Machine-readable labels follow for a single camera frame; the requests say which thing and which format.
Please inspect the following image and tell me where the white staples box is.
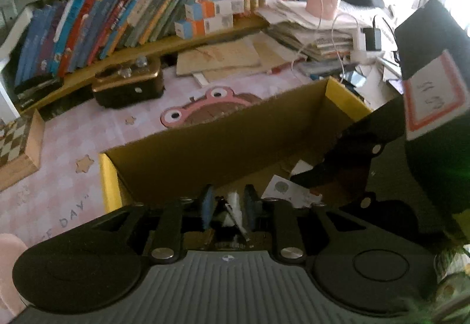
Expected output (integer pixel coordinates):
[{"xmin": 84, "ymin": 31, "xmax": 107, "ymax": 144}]
[{"xmin": 261, "ymin": 175, "xmax": 323, "ymax": 209}]

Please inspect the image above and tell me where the yellow tape roll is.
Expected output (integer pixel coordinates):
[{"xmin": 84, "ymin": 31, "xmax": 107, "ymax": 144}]
[{"xmin": 214, "ymin": 191, "xmax": 250, "ymax": 244}]

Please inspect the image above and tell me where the stack of papers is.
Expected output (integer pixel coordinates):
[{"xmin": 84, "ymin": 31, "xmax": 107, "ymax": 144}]
[{"xmin": 176, "ymin": 0, "xmax": 368, "ymax": 82}]

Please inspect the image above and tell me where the small white eraser box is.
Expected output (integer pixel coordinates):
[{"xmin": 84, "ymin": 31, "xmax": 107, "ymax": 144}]
[{"xmin": 290, "ymin": 159, "xmax": 313, "ymax": 177}]

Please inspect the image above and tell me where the dark brown wooden radio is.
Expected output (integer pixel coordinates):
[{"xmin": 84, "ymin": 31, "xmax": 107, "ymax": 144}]
[{"xmin": 92, "ymin": 56, "xmax": 164, "ymax": 109}]

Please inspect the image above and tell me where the pink plush pig toy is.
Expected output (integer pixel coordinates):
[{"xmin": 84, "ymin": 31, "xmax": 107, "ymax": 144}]
[{"xmin": 0, "ymin": 233, "xmax": 27, "ymax": 316}]

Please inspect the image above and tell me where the orange white medicine box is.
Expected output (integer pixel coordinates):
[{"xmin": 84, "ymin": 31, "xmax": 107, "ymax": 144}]
[{"xmin": 174, "ymin": 0, "xmax": 245, "ymax": 40}]

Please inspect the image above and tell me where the row of leaning books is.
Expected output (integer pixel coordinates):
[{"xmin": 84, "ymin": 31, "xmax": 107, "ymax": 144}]
[{"xmin": 14, "ymin": 0, "xmax": 240, "ymax": 86}]

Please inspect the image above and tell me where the yellow cardboard box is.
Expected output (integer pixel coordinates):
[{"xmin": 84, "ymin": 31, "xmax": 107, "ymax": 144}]
[{"xmin": 99, "ymin": 78, "xmax": 371, "ymax": 213}]

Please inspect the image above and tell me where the wooden chess board box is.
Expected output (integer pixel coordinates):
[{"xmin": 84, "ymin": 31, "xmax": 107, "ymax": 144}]
[{"xmin": 0, "ymin": 110, "xmax": 45, "ymax": 191}]

